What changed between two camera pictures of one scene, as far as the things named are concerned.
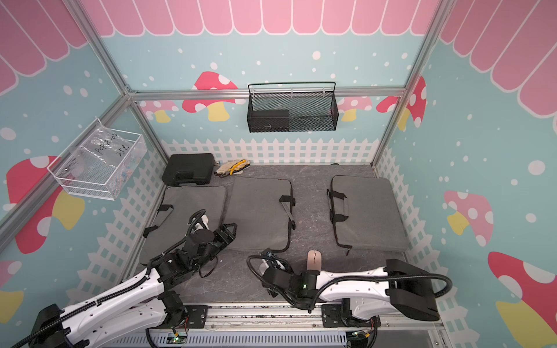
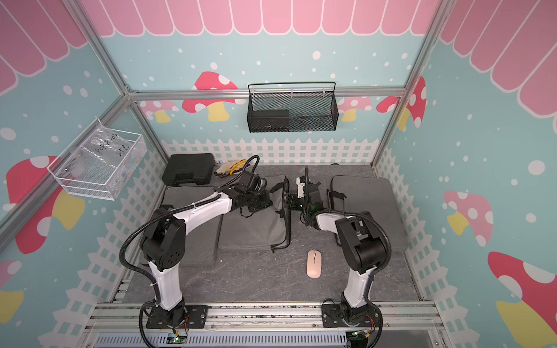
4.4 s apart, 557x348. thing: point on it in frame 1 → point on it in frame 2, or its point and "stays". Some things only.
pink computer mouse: [314, 259] stays
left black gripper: [221, 237] → [265, 202]
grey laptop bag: [262, 209] stays
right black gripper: [289, 273] → [292, 199]
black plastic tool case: [189, 168] stays
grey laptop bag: [365, 214] stays
